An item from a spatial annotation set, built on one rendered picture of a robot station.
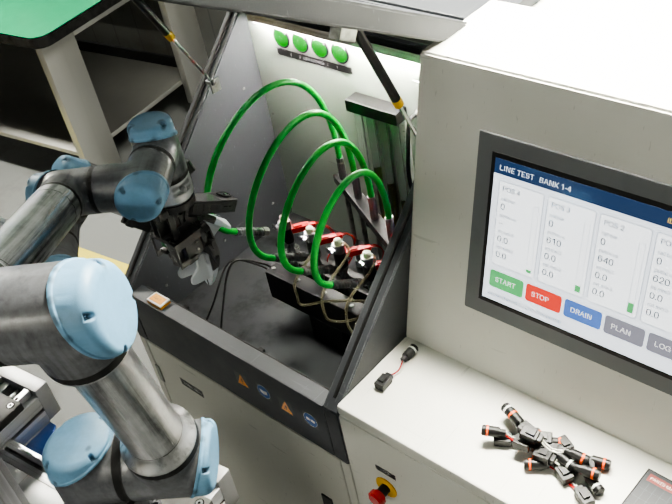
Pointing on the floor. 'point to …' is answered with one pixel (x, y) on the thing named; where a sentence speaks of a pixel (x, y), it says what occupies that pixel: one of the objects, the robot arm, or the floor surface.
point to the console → (365, 463)
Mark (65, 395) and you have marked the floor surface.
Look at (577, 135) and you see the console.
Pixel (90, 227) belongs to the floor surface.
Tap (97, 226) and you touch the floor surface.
